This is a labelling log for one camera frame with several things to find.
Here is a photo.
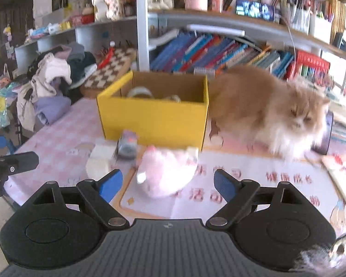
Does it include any stack of flat books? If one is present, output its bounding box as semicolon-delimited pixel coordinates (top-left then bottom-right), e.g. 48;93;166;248
328;92;346;148

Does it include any white tissue packet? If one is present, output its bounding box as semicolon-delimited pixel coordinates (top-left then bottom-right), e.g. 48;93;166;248
86;144;117;180

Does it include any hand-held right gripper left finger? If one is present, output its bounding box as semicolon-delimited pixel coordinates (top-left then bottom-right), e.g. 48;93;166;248
32;169;130;229

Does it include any grey feather toy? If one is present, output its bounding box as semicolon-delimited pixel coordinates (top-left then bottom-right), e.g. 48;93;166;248
293;232;346;272

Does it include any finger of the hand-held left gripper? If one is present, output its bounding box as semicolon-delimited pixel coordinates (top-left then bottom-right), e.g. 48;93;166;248
0;151;40;176

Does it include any clear tape roll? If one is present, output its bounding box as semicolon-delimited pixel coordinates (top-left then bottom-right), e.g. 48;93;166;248
126;86;154;99

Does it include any pink plush toy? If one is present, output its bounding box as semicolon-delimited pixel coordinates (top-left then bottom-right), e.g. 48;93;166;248
136;146;199;199

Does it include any holographic colourful bag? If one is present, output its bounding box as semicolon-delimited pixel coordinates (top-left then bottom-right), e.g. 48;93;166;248
0;81;18;132

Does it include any pink picture book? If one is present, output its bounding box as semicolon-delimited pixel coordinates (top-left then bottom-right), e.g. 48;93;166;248
321;152;346;203

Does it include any small grey toy car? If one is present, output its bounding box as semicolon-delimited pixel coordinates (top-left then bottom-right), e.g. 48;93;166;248
115;130;139;160

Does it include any floral plush doll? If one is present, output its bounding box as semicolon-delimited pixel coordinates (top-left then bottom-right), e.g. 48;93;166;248
105;0;125;21

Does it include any wooden chessboard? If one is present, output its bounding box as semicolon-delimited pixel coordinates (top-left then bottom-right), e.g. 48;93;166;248
80;47;137;98

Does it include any white pen holder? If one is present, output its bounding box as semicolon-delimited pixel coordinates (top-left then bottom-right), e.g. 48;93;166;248
309;12;334;37

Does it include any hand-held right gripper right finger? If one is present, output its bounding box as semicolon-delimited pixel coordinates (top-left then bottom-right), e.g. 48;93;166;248
205;169;306;229

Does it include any pile of clothes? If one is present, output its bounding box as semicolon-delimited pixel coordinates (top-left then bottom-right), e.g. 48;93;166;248
15;42;98;131

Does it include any dark blue printed box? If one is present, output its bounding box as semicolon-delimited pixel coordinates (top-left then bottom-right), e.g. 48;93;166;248
236;0;275;21

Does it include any fluffy orange white cat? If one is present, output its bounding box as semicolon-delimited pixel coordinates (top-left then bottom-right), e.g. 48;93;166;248
208;64;331;160

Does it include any blue chair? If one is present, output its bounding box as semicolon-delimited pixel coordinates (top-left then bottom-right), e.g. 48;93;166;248
0;135;17;155

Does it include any white cat figurine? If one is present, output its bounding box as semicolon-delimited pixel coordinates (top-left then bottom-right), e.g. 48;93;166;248
92;0;110;22

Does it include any white metal bookshelf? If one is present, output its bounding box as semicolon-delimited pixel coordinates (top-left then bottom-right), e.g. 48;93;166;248
14;0;346;93

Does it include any red gift box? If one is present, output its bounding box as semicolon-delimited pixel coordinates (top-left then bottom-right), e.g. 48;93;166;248
72;13;95;27

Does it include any white desk lamp bar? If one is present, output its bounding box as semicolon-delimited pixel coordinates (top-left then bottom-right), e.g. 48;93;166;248
187;24;246;37

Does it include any yellow cardboard box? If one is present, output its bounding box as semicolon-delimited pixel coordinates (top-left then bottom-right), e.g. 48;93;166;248
96;70;209;151

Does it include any white printed desk mat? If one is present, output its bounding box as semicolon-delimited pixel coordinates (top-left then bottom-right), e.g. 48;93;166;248
119;147;346;223

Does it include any row of colourful books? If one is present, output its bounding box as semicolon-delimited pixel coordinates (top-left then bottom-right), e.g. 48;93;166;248
149;33;295;79

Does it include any red boxed book set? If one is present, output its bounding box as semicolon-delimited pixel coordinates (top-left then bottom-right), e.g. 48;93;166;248
286;50;331;85

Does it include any pink checked tablecloth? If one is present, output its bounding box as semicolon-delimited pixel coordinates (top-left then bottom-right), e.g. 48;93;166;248
3;97;323;208

